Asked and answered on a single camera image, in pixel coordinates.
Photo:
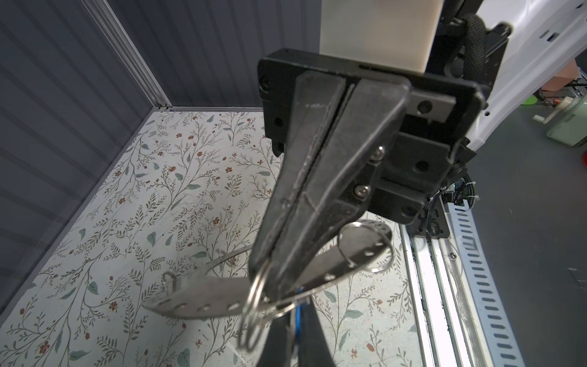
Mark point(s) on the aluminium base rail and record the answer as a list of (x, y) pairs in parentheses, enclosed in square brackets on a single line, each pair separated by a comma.
[(448, 327)]

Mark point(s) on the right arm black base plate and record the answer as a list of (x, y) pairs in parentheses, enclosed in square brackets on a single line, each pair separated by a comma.
[(431, 222)]

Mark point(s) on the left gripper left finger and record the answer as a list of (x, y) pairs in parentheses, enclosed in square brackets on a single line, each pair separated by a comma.
[(278, 347)]

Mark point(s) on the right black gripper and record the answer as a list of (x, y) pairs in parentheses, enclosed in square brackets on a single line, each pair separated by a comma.
[(354, 138)]

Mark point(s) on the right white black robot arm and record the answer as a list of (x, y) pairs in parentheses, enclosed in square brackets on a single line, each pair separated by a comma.
[(509, 49)]

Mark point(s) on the white perforated vent strip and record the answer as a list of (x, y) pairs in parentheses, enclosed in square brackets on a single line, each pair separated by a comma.
[(497, 331)]

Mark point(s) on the blue key tag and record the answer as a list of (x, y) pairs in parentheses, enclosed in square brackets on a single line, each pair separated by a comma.
[(297, 321)]

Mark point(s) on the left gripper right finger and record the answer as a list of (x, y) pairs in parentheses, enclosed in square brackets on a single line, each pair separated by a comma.
[(313, 350)]

